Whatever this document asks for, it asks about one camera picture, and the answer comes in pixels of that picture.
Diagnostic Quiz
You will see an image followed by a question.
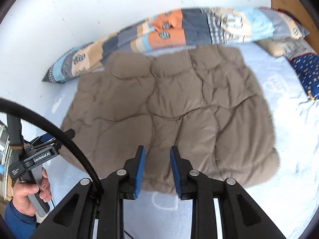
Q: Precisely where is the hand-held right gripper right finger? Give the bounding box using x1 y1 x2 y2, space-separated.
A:
170 146 287 239

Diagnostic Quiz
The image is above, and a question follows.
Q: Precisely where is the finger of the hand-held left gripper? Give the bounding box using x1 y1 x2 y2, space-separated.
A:
35 129 75 145

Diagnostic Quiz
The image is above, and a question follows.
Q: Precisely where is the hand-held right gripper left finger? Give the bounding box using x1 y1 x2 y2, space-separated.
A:
32 145 146 239

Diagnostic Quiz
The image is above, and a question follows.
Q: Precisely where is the brown hooded puffer jacket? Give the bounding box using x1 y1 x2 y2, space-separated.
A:
60 46 280 195

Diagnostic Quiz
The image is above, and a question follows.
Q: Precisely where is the person's left hand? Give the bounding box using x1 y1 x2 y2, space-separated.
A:
11 167 52 217

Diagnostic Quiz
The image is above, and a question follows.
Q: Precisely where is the light blue bed sheet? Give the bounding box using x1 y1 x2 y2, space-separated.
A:
10 43 319 239

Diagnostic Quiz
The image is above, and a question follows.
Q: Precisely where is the patterned blue tan pillow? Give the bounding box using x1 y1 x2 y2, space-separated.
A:
42 6 311 84

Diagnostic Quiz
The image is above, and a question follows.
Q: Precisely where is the navy blue patterned pillow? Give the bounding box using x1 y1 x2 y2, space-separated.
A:
290 53 319 101

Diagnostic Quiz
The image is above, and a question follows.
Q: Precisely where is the beige printed pillow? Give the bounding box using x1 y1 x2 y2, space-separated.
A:
255 37 315 61

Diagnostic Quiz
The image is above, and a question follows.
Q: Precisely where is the wooden headboard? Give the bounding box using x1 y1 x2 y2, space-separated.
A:
270 0 319 55

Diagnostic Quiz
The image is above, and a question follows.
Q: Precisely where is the thick black cable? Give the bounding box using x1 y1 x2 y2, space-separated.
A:
0 98 103 195

